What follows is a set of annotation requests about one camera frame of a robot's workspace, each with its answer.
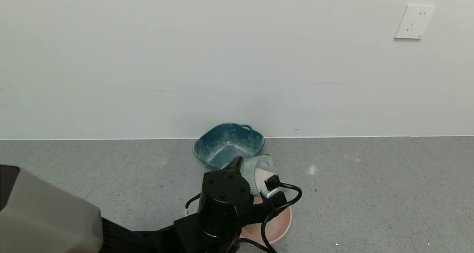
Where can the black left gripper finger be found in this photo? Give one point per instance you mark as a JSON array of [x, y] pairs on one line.
[[235, 165]]

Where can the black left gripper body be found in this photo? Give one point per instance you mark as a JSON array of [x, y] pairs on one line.
[[264, 208]]

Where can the translucent blue ribbed cup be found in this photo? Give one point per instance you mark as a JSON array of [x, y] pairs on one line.
[[251, 171]]

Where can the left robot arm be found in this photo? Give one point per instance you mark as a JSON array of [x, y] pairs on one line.
[[222, 201]]

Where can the pink round bowl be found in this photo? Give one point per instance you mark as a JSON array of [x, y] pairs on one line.
[[281, 223]]

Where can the teal square plastic basin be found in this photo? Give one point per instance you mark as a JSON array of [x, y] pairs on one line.
[[214, 145]]

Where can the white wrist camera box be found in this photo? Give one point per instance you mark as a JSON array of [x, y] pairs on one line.
[[274, 192]]

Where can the white wall outlet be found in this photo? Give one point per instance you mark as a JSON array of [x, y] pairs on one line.
[[414, 21]]

